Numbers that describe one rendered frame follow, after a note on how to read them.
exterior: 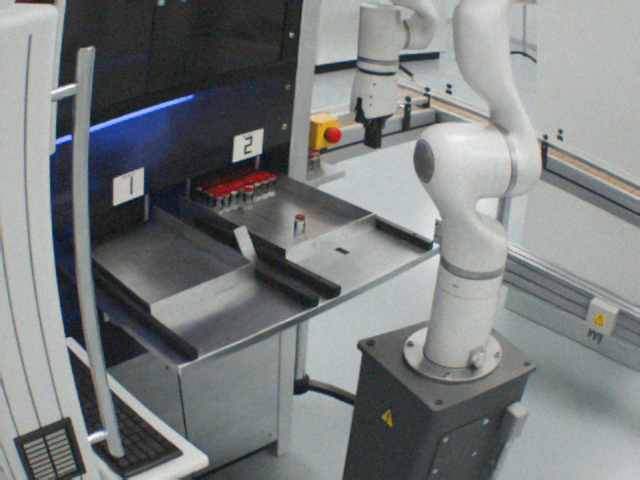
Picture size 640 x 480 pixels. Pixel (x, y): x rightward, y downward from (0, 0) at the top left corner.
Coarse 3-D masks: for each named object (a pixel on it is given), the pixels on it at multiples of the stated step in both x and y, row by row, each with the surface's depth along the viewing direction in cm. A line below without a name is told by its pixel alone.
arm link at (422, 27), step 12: (396, 0) 139; (408, 0) 138; (420, 0) 140; (420, 12) 143; (432, 12) 144; (408, 24) 152; (420, 24) 151; (432, 24) 147; (420, 36) 152; (432, 36) 151; (408, 48) 155; (420, 48) 155
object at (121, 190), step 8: (120, 176) 154; (128, 176) 155; (136, 176) 157; (120, 184) 154; (128, 184) 156; (136, 184) 158; (120, 192) 155; (128, 192) 157; (136, 192) 159; (120, 200) 156
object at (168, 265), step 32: (160, 224) 173; (96, 256) 158; (128, 256) 159; (160, 256) 160; (192, 256) 162; (224, 256) 160; (128, 288) 142; (160, 288) 149; (192, 288) 144; (224, 288) 151
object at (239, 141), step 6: (252, 132) 179; (258, 132) 180; (234, 138) 175; (240, 138) 177; (258, 138) 181; (234, 144) 176; (240, 144) 178; (246, 144) 179; (252, 144) 180; (258, 144) 182; (234, 150) 177; (240, 150) 178; (246, 150) 180; (252, 150) 181; (258, 150) 182; (234, 156) 178; (240, 156) 179; (246, 156) 180
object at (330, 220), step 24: (264, 168) 197; (288, 192) 192; (312, 192) 188; (192, 216) 178; (216, 216) 172; (240, 216) 179; (264, 216) 180; (288, 216) 181; (312, 216) 182; (336, 216) 183; (360, 216) 180; (264, 240) 163; (288, 240) 171; (312, 240) 165; (336, 240) 170
